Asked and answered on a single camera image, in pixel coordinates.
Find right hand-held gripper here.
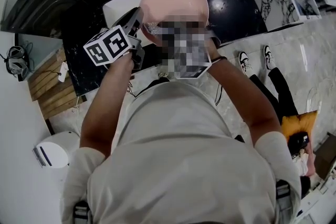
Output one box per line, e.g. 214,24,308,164
163,33,213,80

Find person's white shirt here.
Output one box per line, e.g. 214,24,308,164
61,80,302,224

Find wooden pallet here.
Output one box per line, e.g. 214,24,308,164
27,47,88,120

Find thin black cable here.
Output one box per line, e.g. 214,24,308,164
127,81,138,98
213,83,224,106

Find white and black headset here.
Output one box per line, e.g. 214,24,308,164
5,46,29,79

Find white power strip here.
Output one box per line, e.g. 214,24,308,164
57,61,70,83

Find black marble counter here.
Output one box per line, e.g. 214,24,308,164
61,0,268,98

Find large pink plate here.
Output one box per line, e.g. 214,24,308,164
139,0,210,47

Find white round robot vacuum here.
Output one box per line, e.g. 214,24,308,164
31,131,81,169

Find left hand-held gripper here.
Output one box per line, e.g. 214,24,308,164
83,6,146,70

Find grey harness strap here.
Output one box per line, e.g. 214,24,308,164
275,179,292,224
72,200,91,224

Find pink lounge chair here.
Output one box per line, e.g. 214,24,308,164
301,142,316,178

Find silver scouring pad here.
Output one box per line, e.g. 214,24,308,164
145,22,162,35

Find person's black trousers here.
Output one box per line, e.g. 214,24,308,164
135,78,172,99

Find orange cushion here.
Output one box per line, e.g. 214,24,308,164
281,110,319,140

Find person's left forearm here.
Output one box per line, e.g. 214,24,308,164
79,56,135,157

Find white rectangular basin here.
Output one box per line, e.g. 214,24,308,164
102,0,190,47

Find person's right hand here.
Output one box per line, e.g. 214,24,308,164
208,41,224,63

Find dark brown cabinet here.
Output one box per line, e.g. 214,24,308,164
313,132,336,180

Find person's right forearm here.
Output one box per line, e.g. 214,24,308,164
209,59,283,149

